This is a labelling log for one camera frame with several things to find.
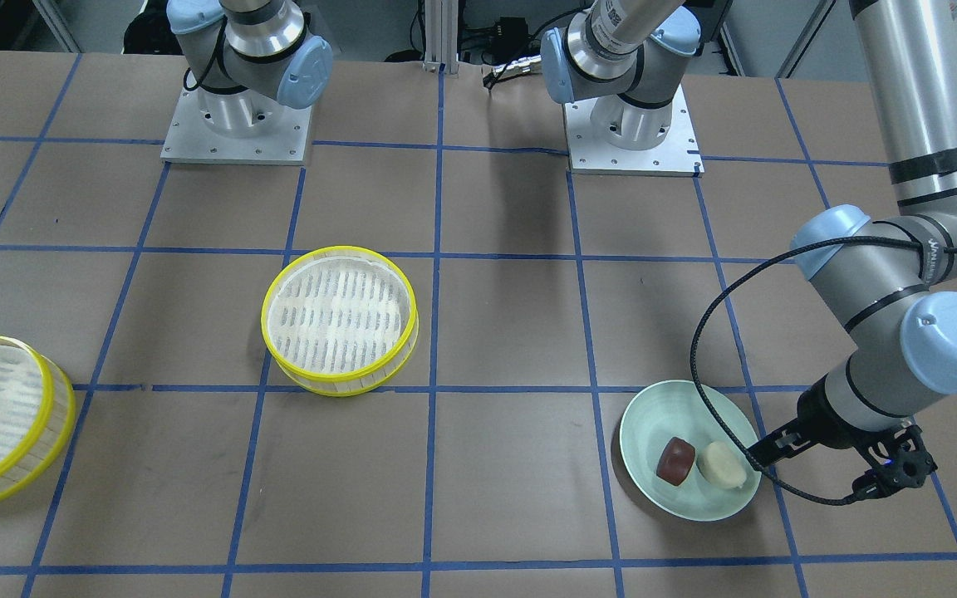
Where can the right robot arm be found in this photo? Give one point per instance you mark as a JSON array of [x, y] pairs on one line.
[[248, 60]]

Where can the white steamed bun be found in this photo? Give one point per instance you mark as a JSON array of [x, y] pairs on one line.
[[720, 466]]

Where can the aluminium frame post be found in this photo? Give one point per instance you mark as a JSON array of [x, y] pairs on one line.
[[441, 36]]

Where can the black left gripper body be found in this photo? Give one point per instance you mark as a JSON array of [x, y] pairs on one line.
[[821, 412]]

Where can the light green plate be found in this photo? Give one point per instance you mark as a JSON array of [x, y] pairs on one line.
[[676, 408]]

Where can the brown steamed bun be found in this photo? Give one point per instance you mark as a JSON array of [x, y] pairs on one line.
[[676, 461]]

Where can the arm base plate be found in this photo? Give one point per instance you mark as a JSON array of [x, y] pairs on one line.
[[241, 129], [606, 136]]

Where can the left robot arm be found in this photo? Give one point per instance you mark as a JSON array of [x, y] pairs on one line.
[[878, 276]]

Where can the yellow steamer basket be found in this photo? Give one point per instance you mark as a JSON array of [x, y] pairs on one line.
[[340, 321], [38, 413]]

